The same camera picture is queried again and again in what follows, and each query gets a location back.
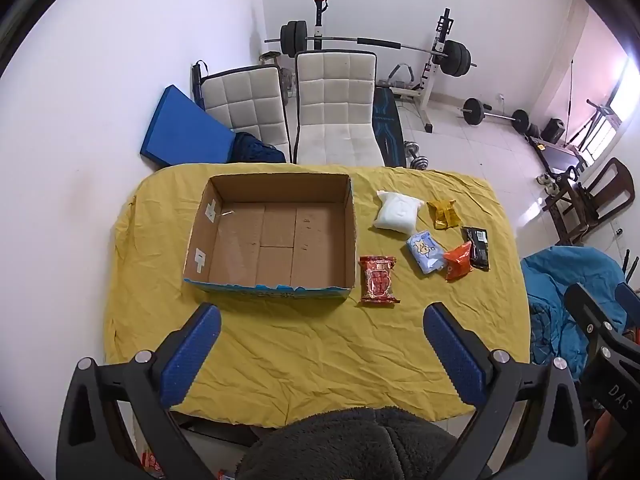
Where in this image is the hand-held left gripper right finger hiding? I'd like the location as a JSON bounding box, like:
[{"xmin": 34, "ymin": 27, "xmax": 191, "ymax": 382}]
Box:
[{"xmin": 423, "ymin": 302, "xmax": 587, "ymax": 480}]

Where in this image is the black speaker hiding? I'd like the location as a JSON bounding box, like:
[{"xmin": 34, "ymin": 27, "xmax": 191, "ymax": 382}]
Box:
[{"xmin": 542, "ymin": 117, "xmax": 566, "ymax": 143}]

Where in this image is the person's dark fleece clothing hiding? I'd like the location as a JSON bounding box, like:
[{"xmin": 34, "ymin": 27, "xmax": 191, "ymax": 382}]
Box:
[{"xmin": 235, "ymin": 407, "xmax": 458, "ymax": 480}]

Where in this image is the short barbell with black plates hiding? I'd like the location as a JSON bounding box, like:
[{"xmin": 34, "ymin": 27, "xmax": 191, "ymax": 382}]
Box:
[{"xmin": 461, "ymin": 97, "xmax": 531, "ymax": 135}]

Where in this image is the white soft packet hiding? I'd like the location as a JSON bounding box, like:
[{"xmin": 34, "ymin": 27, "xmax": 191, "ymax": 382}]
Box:
[{"xmin": 374, "ymin": 190, "xmax": 420, "ymax": 234}]

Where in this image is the chrome dumbbell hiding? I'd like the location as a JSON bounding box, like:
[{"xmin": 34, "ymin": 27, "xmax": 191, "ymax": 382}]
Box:
[{"xmin": 404, "ymin": 141, "xmax": 431, "ymax": 170}]

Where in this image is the light blue tissue pack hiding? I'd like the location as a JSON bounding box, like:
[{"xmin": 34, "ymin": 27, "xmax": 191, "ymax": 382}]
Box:
[{"xmin": 406, "ymin": 230, "xmax": 447, "ymax": 275}]

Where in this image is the white barbell rack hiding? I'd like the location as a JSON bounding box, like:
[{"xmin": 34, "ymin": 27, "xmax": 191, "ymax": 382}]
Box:
[{"xmin": 305, "ymin": 0, "xmax": 453, "ymax": 134}]

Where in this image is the black folded stand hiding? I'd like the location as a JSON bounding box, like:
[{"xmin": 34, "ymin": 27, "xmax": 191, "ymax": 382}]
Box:
[{"xmin": 190, "ymin": 60, "xmax": 209, "ymax": 111}]

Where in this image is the black blue weight bench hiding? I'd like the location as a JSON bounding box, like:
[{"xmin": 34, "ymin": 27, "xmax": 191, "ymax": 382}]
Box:
[{"xmin": 371, "ymin": 85, "xmax": 407, "ymax": 166}]

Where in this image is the dark blue cloth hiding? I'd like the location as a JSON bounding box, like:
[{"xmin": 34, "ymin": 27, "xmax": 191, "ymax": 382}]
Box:
[{"xmin": 232, "ymin": 131, "xmax": 287, "ymax": 164}]

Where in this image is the dark wooden chair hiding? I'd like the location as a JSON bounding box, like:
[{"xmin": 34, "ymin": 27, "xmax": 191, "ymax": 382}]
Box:
[{"xmin": 542, "ymin": 157, "xmax": 636, "ymax": 247}]

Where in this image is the black snack packet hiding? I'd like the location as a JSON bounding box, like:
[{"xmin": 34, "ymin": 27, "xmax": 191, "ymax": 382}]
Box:
[{"xmin": 461, "ymin": 226, "xmax": 491, "ymax": 272}]

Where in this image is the black tripod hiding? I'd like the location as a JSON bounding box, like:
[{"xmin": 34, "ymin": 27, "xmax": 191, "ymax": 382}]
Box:
[{"xmin": 570, "ymin": 100, "xmax": 622, "ymax": 148}]

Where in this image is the blue bean bag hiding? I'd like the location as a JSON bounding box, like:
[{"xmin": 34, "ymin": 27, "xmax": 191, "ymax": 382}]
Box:
[{"xmin": 520, "ymin": 245, "xmax": 636, "ymax": 382}]

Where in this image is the cardboard box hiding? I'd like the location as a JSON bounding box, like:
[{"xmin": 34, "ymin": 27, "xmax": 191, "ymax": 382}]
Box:
[{"xmin": 182, "ymin": 173, "xmax": 357, "ymax": 302}]

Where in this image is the grey curved handle bar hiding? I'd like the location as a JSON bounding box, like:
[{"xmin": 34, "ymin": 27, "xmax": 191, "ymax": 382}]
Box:
[{"xmin": 387, "ymin": 62, "xmax": 416, "ymax": 88}]

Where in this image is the long barbell with black plates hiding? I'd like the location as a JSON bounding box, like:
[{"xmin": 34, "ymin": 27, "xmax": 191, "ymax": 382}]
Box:
[{"xmin": 264, "ymin": 20, "xmax": 478, "ymax": 78}]

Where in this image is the red snack packet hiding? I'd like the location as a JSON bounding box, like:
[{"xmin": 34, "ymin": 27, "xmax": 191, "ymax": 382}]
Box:
[{"xmin": 358, "ymin": 255, "xmax": 401, "ymax": 306}]

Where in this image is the upright white padded chair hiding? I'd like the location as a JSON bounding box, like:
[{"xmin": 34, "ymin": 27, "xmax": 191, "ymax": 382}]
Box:
[{"xmin": 292, "ymin": 50, "xmax": 386, "ymax": 166}]

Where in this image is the yellow snack packet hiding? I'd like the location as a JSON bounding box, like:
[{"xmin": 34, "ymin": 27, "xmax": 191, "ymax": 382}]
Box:
[{"xmin": 426, "ymin": 199, "xmax": 459, "ymax": 231}]

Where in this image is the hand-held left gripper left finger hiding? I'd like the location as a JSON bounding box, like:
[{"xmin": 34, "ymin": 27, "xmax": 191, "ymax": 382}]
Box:
[{"xmin": 56, "ymin": 302, "xmax": 222, "ymax": 480}]

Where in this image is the blue foam mat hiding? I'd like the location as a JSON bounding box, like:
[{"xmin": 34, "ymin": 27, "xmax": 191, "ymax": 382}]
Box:
[{"xmin": 139, "ymin": 85, "xmax": 236, "ymax": 171}]

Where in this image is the tilted white padded chair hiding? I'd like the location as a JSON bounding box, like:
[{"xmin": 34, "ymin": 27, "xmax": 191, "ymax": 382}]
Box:
[{"xmin": 200, "ymin": 65, "xmax": 291, "ymax": 162}]

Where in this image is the yellow tablecloth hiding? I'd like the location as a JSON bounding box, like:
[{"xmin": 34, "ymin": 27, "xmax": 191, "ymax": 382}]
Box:
[{"xmin": 103, "ymin": 162, "xmax": 532, "ymax": 429}]

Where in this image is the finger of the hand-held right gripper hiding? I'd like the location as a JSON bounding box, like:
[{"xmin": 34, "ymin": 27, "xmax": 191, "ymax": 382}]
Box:
[
  {"xmin": 616, "ymin": 282, "xmax": 640, "ymax": 312},
  {"xmin": 565, "ymin": 282, "xmax": 640, "ymax": 361}
]

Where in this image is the orange snack packet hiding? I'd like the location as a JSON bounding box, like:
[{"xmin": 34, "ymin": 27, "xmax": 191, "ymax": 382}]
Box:
[{"xmin": 443, "ymin": 241, "xmax": 474, "ymax": 281}]

